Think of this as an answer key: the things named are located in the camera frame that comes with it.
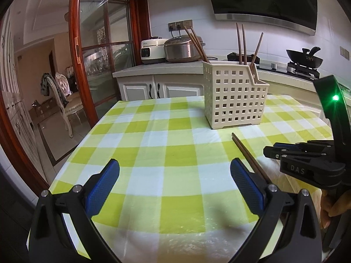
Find brown wooden chopstick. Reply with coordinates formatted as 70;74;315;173
250;32;263;71
236;23;242;65
242;24;247;65
190;26;210;63
231;132;272;184
185;28;200;55

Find person's right hand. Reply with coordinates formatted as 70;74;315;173
320;190;351;229

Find cream perforated utensil basket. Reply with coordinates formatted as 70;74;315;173
202;60;269;129

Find green checked tablecloth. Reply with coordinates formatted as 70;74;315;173
50;95;331;262

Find black gas hob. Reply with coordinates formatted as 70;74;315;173
226;52;321;78

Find white ornate chair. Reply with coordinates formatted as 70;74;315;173
40;73;83;138

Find black wok with lid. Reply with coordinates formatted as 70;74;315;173
286;46;323;69

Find white base cabinets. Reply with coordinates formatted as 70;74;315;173
113;61;319;105

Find silver rice cooker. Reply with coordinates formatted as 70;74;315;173
164;35;201;63

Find white electric pressure cooker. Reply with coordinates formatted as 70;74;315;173
140;37;168;64

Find black range hood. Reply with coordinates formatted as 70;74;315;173
211;0;318;36

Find red framed glass door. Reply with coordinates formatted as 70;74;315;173
68;0;151;126

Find gold wall switch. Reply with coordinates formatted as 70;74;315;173
340;46;350;60

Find wall power socket strip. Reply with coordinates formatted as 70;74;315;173
168;20;193;32

